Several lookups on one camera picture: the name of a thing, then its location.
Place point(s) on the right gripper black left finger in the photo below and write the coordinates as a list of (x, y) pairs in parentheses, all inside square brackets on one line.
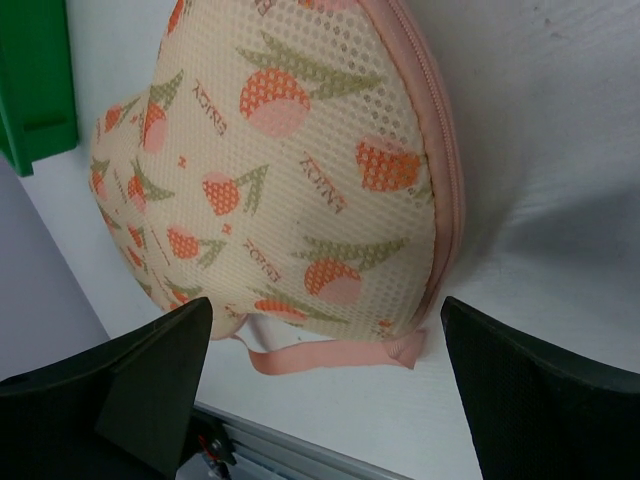
[(120, 410)]

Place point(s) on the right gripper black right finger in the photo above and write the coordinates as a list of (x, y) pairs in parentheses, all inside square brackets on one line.
[(536, 410)]

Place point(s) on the peach patterned mesh laundry bag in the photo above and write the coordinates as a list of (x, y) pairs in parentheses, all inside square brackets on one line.
[(294, 159)]

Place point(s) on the green plastic tray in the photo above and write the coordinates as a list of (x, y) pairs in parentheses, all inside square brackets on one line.
[(38, 111)]

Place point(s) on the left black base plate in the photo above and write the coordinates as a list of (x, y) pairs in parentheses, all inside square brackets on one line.
[(207, 438)]

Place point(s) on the aluminium mounting rail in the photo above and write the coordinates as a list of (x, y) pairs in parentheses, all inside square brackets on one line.
[(264, 453)]

